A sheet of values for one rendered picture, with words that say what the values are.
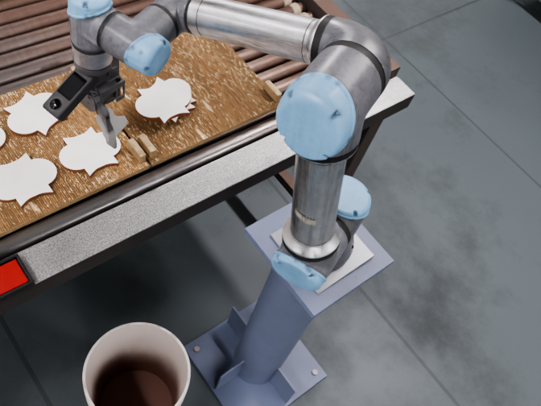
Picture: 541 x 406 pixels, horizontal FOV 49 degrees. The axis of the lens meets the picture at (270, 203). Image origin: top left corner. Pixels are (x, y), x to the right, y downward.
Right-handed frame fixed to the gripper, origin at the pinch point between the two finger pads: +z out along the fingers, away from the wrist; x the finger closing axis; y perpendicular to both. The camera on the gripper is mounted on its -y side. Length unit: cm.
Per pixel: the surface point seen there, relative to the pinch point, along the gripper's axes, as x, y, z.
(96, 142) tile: 1.2, 2.6, 7.6
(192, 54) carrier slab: 9.2, 43.0, 8.9
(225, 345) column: -40, 22, 101
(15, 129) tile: 15.6, -8.4, 7.5
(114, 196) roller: -11.5, -3.1, 10.5
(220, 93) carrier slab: -5.8, 38.3, 8.9
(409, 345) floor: -91, 74, 103
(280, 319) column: -54, 18, 45
